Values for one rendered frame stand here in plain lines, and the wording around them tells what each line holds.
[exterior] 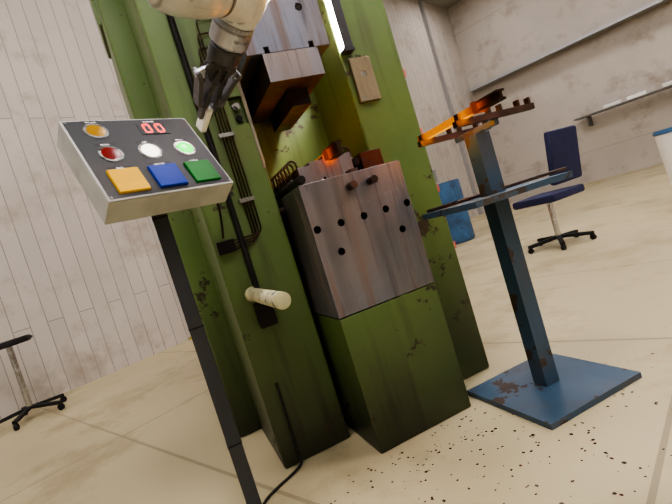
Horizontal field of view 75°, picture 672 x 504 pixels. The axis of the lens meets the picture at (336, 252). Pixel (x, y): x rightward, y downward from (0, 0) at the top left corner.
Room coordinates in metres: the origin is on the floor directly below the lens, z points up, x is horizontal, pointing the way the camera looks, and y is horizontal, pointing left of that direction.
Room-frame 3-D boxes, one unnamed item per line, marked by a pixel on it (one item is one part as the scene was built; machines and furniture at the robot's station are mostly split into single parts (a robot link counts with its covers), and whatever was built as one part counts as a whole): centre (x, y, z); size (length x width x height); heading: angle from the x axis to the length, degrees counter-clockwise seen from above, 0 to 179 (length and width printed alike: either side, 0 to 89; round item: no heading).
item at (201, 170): (1.20, 0.28, 1.01); 0.07 x 0.05 x 0.07; 136
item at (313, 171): (1.69, 0.02, 0.96); 0.42 x 0.20 x 0.09; 21
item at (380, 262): (1.72, -0.03, 0.69); 0.56 x 0.38 x 0.45; 21
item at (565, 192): (3.90, -1.98, 0.50); 0.58 x 0.56 x 1.00; 47
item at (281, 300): (1.29, 0.24, 0.62); 0.44 x 0.05 x 0.05; 21
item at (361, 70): (1.72, -0.30, 1.27); 0.09 x 0.02 x 0.17; 111
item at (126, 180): (1.06, 0.42, 1.01); 0.07 x 0.05 x 0.07; 136
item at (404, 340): (1.72, -0.03, 0.23); 0.56 x 0.38 x 0.47; 21
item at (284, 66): (1.69, 0.02, 1.32); 0.42 x 0.20 x 0.10; 21
